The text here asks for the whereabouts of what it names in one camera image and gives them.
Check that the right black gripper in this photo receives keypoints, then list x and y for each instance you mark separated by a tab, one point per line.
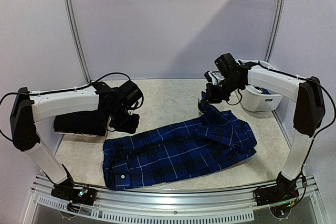
214	96

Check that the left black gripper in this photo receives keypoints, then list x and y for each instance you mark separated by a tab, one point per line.
132	128

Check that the black t-shirt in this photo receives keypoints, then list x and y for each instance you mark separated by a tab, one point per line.
84	122

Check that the blue plaid shirt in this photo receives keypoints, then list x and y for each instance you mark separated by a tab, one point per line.
207	144

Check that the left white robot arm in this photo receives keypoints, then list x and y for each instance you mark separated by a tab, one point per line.
32	106

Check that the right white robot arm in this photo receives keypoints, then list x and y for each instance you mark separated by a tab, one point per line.
306	93

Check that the white laundry basket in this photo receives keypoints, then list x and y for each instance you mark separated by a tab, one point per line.
256	99

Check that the perforated metal front panel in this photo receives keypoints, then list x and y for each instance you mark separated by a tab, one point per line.
45	209

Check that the right wall metal profile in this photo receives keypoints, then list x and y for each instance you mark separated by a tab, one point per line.
274	29

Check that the wall metal profile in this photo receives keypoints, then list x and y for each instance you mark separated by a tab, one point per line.
76	40
274	29

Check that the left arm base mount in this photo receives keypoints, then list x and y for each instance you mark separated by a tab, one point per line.
66	190

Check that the aluminium front rail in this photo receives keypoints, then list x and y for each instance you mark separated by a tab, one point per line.
162	199

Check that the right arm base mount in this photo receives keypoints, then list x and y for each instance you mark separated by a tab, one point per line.
284	192

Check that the left wall metal profile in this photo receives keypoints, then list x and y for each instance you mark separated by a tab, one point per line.
76	40

